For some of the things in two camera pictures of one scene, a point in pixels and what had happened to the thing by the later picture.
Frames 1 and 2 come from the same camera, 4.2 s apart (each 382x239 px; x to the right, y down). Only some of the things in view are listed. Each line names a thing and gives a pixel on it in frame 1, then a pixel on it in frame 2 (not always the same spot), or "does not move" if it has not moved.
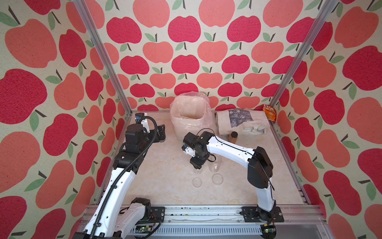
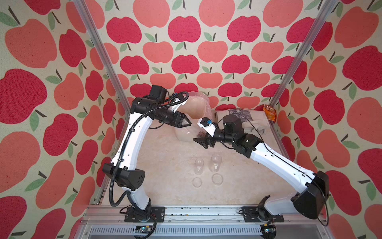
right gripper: [196, 164] → [203, 141]
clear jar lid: [217, 179] does not move
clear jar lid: [197, 181] does not move
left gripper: [161, 132] → [179, 123]
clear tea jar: [197, 171] does not move
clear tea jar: [215, 166] does not move
